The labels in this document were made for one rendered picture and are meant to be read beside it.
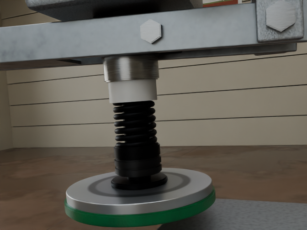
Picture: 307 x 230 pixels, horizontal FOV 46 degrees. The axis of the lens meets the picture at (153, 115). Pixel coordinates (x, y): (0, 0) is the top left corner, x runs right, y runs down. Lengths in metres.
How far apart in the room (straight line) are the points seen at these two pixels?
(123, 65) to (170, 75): 6.45
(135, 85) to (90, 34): 0.09
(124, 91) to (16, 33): 0.17
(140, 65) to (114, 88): 0.05
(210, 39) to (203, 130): 6.35
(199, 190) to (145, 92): 0.15
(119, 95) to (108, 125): 7.07
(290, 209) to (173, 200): 0.21
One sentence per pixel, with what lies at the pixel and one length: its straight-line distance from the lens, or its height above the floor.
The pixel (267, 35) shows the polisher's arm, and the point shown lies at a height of 1.05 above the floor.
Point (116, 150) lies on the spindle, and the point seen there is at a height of 0.91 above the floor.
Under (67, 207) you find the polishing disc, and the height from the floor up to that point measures 0.85.
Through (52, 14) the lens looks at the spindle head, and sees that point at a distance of 0.52.
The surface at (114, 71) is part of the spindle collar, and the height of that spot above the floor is 1.02.
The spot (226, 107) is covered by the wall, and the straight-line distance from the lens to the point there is 6.65.
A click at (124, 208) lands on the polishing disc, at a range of 0.45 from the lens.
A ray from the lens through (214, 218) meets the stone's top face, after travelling 0.56.
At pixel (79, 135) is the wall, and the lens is 7.99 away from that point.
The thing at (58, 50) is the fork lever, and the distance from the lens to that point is 0.52.
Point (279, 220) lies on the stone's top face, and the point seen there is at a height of 0.80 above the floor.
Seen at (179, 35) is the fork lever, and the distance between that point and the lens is 0.46.
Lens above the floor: 0.99
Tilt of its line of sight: 3 degrees down
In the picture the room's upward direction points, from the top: 4 degrees counter-clockwise
